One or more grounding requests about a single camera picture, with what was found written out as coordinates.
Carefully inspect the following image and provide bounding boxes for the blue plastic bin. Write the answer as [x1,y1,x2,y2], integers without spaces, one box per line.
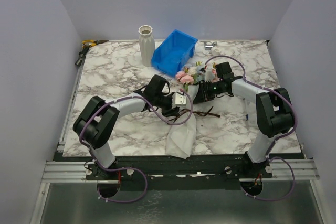
[152,29,198,77]

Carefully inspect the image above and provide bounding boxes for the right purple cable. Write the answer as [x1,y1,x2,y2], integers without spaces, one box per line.
[204,55,297,202]

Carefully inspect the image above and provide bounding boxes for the brown ribbon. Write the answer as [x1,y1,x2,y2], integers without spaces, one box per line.
[169,106,220,123]

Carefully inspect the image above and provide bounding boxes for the purple cable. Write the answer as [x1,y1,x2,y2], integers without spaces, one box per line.
[78,87,194,204]
[204,55,297,202]

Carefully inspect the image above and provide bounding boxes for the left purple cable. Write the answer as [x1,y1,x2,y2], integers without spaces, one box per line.
[78,87,194,204]

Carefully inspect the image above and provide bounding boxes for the clear plastic organizer box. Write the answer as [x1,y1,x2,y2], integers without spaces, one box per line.
[243,99,257,125]

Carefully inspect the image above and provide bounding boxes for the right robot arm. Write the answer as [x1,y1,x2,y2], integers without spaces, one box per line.
[193,62,297,178]

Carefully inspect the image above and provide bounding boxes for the white ribbed ceramic vase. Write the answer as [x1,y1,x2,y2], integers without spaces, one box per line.
[138,25,155,67]

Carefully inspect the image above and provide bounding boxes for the flower bouquet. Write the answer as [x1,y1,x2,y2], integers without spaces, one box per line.
[165,61,220,159]

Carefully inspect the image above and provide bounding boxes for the aluminium frame rail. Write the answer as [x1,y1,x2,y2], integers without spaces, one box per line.
[41,162,97,183]

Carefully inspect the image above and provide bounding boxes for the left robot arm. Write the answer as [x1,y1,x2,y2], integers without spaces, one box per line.
[73,75,188,179]

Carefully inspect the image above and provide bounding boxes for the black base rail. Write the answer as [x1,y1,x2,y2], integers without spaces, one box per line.
[54,153,274,190]

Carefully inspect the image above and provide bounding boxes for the yellow handled pliers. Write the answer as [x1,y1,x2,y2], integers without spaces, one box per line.
[81,40,108,48]

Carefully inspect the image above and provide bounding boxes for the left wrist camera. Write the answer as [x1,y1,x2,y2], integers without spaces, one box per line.
[172,92,187,109]

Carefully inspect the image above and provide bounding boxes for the metal bracket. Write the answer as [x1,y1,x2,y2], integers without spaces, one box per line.
[204,41,218,50]

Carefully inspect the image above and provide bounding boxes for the small white cylinder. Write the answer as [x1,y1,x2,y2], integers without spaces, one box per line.
[211,47,221,56]

